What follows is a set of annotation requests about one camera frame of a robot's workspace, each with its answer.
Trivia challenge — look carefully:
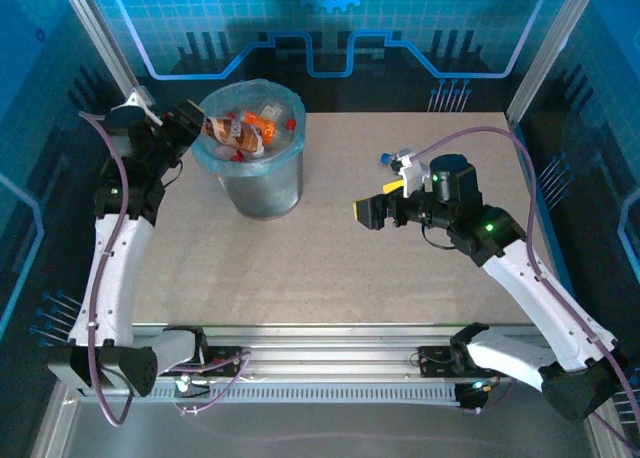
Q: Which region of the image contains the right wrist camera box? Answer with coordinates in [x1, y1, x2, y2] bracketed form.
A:
[390, 147, 431, 199]

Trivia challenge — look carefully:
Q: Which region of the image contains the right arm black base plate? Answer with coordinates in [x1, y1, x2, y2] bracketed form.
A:
[417, 345, 510, 379]

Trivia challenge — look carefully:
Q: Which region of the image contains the black connector box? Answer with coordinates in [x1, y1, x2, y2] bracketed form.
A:
[455, 381, 490, 412]

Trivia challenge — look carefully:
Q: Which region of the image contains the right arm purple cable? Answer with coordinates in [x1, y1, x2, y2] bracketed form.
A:
[409, 126, 640, 452]

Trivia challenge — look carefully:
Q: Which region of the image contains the grey slotted cable duct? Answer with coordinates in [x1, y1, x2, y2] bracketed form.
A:
[77, 383, 461, 404]

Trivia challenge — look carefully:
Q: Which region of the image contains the blue plastic bin liner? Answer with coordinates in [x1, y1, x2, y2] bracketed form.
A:
[192, 78, 307, 178]

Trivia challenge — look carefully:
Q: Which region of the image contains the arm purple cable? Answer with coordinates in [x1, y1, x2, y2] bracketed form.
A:
[409, 126, 640, 452]
[78, 110, 251, 427]

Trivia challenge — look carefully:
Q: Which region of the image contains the orange label bottle gold cap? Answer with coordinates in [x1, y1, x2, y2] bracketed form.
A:
[243, 110, 279, 147]

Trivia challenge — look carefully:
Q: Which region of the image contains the grey metal shelf panel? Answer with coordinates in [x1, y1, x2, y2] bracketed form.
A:
[29, 372, 631, 458]

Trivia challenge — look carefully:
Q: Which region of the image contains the long aluminium base rail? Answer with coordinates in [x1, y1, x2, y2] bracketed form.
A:
[59, 325, 609, 379]

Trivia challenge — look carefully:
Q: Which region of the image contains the grey plastic waste bin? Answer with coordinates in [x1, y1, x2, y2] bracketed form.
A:
[192, 79, 307, 220]

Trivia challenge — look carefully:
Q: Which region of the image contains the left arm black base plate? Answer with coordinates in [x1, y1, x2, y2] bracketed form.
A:
[167, 345, 241, 378]

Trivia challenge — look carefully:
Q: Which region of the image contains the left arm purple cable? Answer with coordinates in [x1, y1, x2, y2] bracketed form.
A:
[78, 110, 251, 427]

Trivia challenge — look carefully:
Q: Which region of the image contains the aluminium frame post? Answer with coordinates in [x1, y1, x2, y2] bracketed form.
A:
[504, 0, 604, 127]
[56, 0, 160, 132]

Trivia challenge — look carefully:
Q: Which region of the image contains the brown label drink bottle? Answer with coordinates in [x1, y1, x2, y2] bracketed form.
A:
[199, 113, 266, 155]

